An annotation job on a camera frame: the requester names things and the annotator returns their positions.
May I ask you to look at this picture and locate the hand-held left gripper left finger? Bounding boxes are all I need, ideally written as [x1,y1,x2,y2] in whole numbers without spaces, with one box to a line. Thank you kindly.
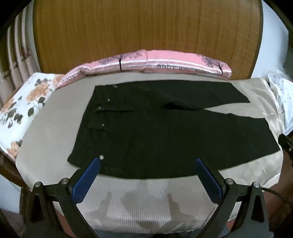
[31,157,102,229]

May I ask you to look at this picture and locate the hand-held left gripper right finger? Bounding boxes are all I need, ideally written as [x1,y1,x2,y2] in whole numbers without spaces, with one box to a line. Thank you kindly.
[194,157,266,229]

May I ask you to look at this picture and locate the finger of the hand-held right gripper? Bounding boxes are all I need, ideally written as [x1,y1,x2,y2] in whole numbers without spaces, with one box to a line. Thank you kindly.
[278,133,293,162]

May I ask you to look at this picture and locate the black pants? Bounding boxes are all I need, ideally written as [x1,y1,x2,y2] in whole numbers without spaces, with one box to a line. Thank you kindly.
[67,80,280,180]

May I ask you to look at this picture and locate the white dotted cloth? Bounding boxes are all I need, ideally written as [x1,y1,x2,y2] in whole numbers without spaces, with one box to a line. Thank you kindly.
[268,70,293,135]

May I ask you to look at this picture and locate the beige bed sheet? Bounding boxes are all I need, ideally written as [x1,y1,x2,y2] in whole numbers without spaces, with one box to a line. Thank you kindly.
[15,71,285,220]

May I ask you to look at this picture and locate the white floral pillow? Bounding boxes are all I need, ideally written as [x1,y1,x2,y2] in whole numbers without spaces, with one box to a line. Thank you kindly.
[0,72,66,159]

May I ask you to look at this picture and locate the pink striped tree print pillow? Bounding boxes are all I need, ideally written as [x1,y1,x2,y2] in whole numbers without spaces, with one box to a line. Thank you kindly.
[143,50,232,79]
[56,49,149,88]

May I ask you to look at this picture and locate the window grille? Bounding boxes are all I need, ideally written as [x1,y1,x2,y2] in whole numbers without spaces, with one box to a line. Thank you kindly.
[0,9,35,108]

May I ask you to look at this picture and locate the wooden headboard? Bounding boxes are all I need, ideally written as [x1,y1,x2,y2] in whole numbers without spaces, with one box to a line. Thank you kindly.
[32,0,264,79]

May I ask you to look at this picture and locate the black cable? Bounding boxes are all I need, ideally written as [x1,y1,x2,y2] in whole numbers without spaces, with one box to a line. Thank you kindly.
[261,187,293,202]

